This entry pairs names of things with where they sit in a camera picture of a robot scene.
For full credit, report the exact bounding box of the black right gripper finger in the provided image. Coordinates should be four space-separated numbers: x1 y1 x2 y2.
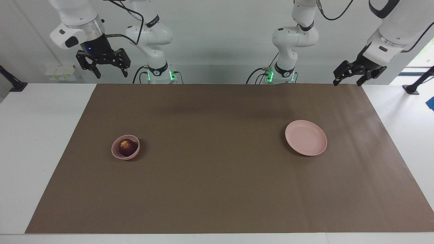
115 48 132 78
75 49 102 80

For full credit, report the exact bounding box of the pink bowl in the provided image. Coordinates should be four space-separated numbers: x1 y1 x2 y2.
111 135 141 161

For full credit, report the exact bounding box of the black base cable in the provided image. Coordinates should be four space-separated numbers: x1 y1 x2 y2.
245 66 272 84
132 66 150 84

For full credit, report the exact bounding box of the white wall socket box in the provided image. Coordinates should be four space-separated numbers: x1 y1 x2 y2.
44 64 82 82

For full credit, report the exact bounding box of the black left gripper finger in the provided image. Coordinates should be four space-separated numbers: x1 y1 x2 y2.
333 60 357 87
355 72 376 86

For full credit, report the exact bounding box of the black camera stand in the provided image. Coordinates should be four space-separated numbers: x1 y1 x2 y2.
0 64 28 93
402 66 434 95

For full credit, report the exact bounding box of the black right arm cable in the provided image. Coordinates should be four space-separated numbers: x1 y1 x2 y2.
103 0 145 46

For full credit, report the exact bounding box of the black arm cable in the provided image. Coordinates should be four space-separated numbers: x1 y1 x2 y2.
317 0 434 54
103 0 145 46

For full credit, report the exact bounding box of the red apple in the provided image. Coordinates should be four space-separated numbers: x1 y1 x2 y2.
119 139 138 157

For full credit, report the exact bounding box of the brown table mat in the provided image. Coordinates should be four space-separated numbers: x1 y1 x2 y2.
25 83 434 235

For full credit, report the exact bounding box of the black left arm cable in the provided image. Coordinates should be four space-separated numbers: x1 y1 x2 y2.
317 0 434 54

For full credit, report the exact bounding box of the pink plate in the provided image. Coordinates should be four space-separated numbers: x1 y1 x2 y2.
284 120 328 157

